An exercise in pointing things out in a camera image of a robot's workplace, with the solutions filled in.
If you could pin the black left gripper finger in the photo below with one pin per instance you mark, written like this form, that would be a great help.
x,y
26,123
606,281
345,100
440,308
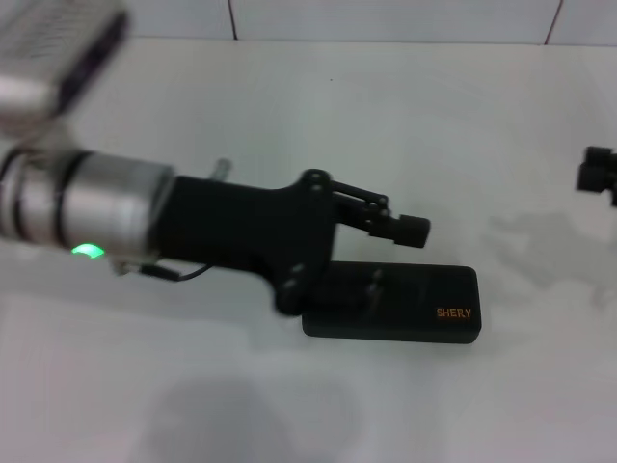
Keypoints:
x,y
410,231

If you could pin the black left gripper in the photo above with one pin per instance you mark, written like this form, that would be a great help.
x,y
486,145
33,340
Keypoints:
x,y
241,226

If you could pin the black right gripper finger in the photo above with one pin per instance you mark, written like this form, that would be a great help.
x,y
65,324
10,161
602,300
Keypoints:
x,y
602,156
598,178

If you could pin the black glasses case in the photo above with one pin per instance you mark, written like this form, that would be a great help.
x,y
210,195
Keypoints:
x,y
424,299

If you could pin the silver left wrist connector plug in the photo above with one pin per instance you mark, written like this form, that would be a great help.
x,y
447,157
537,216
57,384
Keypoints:
x,y
222,169

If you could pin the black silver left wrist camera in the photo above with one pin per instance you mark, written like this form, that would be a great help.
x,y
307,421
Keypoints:
x,y
58,53

